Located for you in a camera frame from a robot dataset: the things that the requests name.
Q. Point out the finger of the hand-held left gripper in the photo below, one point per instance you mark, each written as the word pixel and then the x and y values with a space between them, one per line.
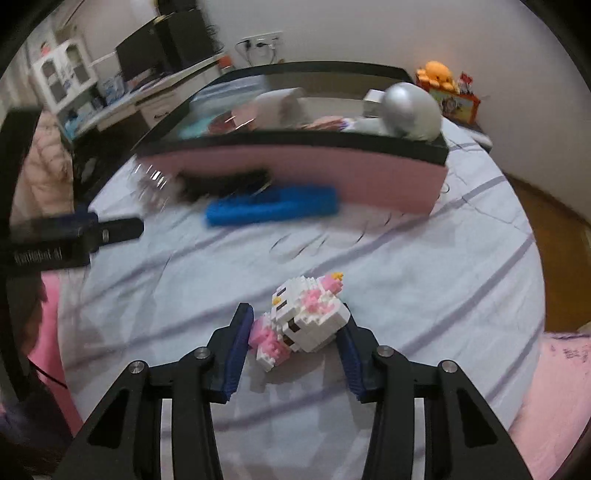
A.
pixel 78 218
pixel 121 233

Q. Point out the colourful printed box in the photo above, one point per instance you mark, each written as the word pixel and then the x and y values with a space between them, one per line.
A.
pixel 459 106

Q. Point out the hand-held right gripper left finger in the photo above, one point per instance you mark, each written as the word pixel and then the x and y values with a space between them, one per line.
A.
pixel 235 357

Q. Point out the white desk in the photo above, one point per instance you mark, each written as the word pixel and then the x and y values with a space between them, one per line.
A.
pixel 161 110

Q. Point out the pink cloth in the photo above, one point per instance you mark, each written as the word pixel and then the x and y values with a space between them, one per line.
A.
pixel 46 323

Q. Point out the pink printed blanket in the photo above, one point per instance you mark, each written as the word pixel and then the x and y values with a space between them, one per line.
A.
pixel 554 392

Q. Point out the clear plastic case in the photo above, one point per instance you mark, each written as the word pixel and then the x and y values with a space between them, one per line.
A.
pixel 150 182

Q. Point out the nightstand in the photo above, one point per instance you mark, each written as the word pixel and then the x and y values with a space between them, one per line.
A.
pixel 481 138

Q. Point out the orange-lidded jar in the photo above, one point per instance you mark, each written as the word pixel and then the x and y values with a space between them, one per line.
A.
pixel 224 62

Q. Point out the blue comb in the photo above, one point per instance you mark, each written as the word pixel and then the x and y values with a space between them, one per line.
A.
pixel 272 207

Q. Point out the black monitor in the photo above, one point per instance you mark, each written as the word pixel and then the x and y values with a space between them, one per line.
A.
pixel 138 55

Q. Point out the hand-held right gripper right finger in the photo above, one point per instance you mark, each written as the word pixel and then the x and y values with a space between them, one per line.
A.
pixel 353 367

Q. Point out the pink box with black rim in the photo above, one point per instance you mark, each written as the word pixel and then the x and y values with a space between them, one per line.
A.
pixel 295 170

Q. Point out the white and pink block figure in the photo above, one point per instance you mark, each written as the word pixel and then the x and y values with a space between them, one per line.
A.
pixel 304 323

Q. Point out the white rounded object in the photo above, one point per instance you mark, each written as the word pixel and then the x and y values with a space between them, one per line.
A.
pixel 281 108

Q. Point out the white hutch cabinet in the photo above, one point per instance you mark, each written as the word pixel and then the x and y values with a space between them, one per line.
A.
pixel 60 74

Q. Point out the black chair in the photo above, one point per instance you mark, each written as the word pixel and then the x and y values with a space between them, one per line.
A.
pixel 97 161

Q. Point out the white wall power strip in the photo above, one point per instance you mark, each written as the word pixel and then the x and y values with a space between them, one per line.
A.
pixel 263 39

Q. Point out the small red toy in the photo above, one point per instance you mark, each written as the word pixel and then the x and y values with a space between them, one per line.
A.
pixel 467 82

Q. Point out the pink puffer jacket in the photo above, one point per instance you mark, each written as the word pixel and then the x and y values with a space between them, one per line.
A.
pixel 46 175

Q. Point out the orange octopus plush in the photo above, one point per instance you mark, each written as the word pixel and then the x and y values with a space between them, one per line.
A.
pixel 436 74

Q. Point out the blue and white desk box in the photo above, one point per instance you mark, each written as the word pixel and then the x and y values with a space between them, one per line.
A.
pixel 111 90

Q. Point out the rose gold compact mirror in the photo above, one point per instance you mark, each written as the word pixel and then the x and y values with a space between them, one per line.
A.
pixel 226 123

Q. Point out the black brush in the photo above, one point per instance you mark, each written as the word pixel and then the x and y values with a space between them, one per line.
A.
pixel 221 184

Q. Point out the white astronaut figure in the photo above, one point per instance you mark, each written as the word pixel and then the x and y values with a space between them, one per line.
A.
pixel 408 108

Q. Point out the teal plastic container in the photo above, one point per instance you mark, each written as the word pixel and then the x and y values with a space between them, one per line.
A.
pixel 196 129

